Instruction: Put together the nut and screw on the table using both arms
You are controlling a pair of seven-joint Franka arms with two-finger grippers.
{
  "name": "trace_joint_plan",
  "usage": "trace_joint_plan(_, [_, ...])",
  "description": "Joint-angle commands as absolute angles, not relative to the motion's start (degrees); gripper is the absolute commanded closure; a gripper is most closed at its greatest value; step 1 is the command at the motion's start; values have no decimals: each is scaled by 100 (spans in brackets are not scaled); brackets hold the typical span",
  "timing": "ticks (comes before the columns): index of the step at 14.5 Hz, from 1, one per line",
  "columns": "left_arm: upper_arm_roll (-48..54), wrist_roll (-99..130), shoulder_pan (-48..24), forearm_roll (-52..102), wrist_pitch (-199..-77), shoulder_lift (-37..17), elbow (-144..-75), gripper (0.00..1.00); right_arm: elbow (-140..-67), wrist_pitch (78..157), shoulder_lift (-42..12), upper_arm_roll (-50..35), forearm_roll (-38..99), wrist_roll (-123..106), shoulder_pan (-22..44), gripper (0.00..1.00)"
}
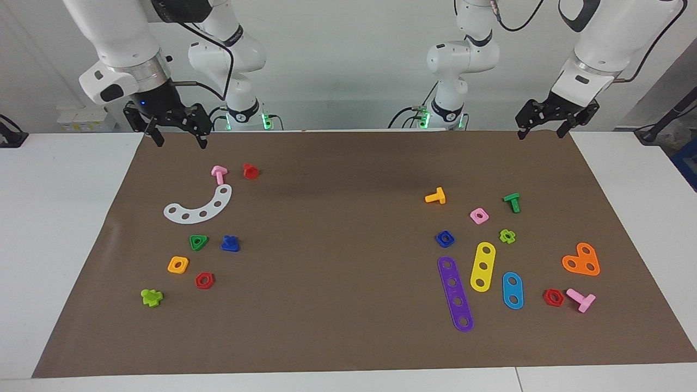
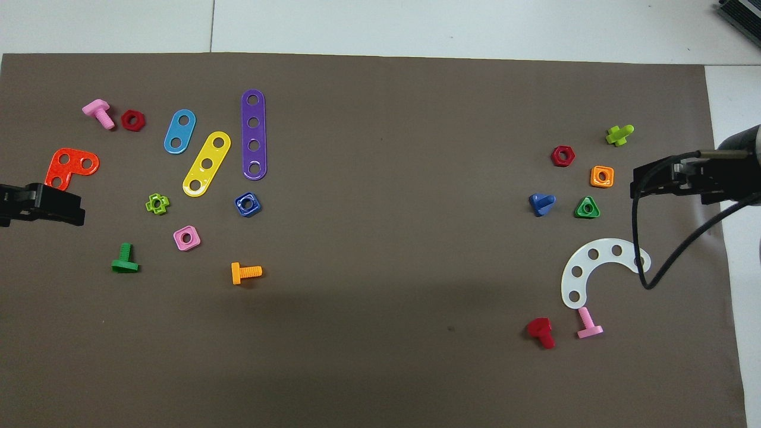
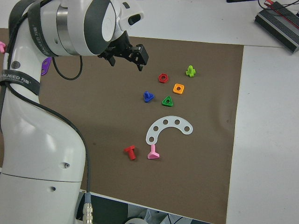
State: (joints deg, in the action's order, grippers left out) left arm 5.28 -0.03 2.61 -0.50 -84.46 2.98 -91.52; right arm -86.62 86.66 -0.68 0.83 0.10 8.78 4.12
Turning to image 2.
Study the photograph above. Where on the green square-head screw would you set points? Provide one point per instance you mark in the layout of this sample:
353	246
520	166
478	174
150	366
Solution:
125	266

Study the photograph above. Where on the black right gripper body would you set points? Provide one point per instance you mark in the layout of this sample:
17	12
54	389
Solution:
719	177

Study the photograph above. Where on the blue square nut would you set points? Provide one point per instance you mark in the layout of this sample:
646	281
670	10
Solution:
239	205

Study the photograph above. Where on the white curved five-hole strip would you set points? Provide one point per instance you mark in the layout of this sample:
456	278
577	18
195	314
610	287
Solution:
604	249

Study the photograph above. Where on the red hexagonal-head screw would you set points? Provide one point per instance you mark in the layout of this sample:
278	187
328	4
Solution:
540	327

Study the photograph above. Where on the yellow three-hole strip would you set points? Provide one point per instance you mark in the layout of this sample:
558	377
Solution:
213	153

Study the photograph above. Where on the pink square nut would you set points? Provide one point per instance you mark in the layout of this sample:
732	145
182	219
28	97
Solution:
178	239

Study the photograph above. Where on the blue two-hole strip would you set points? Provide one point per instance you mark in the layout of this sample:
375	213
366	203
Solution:
180	131

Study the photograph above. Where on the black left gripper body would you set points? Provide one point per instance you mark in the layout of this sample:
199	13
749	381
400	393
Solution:
16	203

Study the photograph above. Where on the blue triangle-head screw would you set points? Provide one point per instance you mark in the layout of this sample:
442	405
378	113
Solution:
540	205

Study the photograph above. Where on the green cross-shaped nut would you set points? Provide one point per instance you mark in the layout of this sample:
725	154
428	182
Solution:
150	205

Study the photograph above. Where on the green triangular nut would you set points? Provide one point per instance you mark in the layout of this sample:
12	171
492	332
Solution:
579	213

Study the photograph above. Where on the pink square-head screw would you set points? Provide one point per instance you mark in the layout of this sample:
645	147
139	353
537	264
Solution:
590	331
97	109

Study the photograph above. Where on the grey ribbed device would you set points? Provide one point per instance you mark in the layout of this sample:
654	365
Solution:
743	12

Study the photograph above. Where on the orange square-head screw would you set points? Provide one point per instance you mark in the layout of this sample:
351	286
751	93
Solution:
236	273

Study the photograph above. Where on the purple four-hole strip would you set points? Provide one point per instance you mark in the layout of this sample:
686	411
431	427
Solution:
253	134

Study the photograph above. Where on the red hexagonal nut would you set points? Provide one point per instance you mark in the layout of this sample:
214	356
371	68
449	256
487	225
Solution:
555	156
125	120

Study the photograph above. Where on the orange three-hole corner plate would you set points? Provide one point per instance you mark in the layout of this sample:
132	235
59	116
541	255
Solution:
65	168

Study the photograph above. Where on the brown table mat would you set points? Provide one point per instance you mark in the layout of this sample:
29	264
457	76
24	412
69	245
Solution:
380	238

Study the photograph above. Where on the orange square nut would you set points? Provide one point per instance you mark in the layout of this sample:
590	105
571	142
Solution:
594	176

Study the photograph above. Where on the lime green cross nut left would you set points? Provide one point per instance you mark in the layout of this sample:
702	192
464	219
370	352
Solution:
618	137

